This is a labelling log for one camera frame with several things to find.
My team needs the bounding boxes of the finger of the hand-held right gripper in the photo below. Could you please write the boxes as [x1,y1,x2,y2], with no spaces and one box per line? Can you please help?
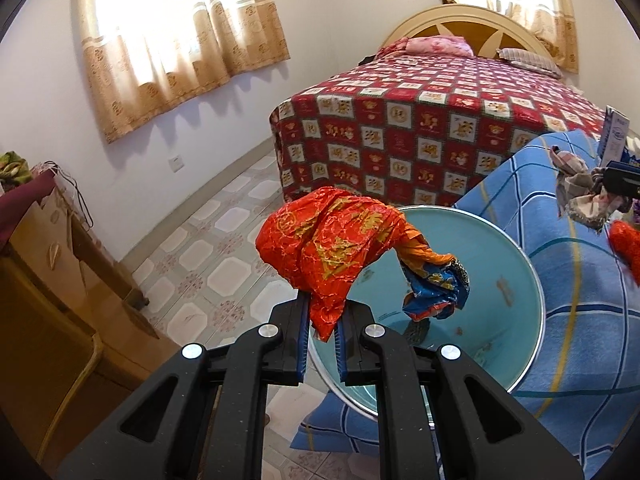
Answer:
[602,160,640,198]

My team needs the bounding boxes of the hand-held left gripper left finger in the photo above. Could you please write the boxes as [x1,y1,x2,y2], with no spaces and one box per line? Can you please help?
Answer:
[55,292,313,480]

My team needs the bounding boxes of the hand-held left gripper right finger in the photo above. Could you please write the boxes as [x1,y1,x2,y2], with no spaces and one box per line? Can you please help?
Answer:
[334,300,586,480]

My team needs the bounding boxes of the grey pink cloth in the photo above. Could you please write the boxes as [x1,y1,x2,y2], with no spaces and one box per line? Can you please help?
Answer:
[547,145,631,231]

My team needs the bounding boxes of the red foam net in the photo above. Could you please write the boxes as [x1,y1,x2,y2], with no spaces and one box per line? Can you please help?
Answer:
[609,220,640,286]

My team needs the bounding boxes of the red orange printed wrapper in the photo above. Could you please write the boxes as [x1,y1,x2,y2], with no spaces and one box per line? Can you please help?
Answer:
[255,186,472,343]

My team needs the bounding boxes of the teal basin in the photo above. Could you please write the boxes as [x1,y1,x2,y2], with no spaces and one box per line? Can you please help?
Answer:
[305,205,546,416]

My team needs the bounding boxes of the white and blue carton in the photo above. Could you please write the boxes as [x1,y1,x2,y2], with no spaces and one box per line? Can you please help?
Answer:
[597,105,632,168]

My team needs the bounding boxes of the blue plaid blanket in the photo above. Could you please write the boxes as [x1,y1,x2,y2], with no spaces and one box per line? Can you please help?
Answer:
[290,129,640,471]

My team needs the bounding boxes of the striped pillow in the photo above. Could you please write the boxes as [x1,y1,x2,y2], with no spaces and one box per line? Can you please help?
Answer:
[497,47,563,80]

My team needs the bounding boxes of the narrow beige patterned curtain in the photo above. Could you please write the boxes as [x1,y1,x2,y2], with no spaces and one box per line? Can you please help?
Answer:
[425,0,580,75]

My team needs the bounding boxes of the bed with red printed bedspread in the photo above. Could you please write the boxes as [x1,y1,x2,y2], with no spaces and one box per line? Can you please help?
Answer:
[269,55,621,208]

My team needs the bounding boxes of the pink pillow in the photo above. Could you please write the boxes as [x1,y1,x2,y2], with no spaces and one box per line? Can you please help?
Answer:
[377,35,475,58]

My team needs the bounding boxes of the wooden headboard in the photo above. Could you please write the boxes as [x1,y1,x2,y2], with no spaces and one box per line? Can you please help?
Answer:
[382,4,556,61]

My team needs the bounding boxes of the wooden cabinet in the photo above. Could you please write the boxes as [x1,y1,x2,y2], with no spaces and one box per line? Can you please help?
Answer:
[0,165,166,461]

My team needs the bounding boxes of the maroon cloth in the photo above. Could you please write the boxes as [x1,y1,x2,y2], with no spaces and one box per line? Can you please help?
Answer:
[0,170,56,211]

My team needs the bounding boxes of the wide beige patterned curtain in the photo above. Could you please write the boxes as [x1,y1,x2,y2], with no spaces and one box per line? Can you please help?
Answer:
[75,0,292,145]

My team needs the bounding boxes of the green yellow cloth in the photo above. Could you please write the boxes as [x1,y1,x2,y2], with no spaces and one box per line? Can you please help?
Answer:
[0,152,31,186]

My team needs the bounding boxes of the black cable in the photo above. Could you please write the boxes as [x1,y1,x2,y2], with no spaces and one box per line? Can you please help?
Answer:
[45,160,96,233]

